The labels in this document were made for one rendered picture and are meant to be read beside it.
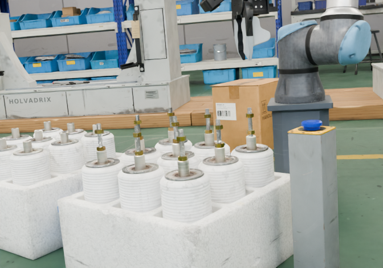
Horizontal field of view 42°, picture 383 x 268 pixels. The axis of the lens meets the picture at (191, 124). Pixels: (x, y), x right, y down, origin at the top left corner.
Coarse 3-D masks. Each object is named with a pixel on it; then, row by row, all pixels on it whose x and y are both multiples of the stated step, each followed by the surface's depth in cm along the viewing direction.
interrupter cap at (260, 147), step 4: (256, 144) 115; (260, 144) 115; (236, 148) 113; (240, 148) 113; (244, 148) 113; (256, 148) 113; (260, 148) 112; (264, 148) 111; (240, 152) 110; (244, 152) 109; (248, 152) 109; (252, 152) 109; (256, 152) 109
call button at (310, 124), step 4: (304, 120) 99; (308, 120) 98; (312, 120) 98; (316, 120) 97; (320, 120) 97; (304, 124) 96; (308, 124) 96; (312, 124) 95; (316, 124) 95; (320, 124) 96; (304, 128) 97; (308, 128) 96; (312, 128) 96; (316, 128) 96
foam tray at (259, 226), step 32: (256, 192) 104; (288, 192) 111; (64, 224) 110; (96, 224) 102; (128, 224) 96; (160, 224) 90; (192, 224) 89; (224, 224) 92; (256, 224) 101; (288, 224) 112; (64, 256) 112; (96, 256) 104; (128, 256) 98; (160, 256) 92; (192, 256) 86; (224, 256) 93; (256, 256) 102; (288, 256) 113
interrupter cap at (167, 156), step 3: (165, 153) 113; (168, 153) 113; (171, 153) 113; (186, 153) 112; (189, 153) 111; (192, 153) 111; (162, 156) 110; (165, 156) 111; (168, 156) 111; (171, 156) 112; (189, 156) 109; (192, 156) 109; (165, 159) 109; (168, 159) 108; (171, 159) 108; (174, 159) 108; (177, 159) 107
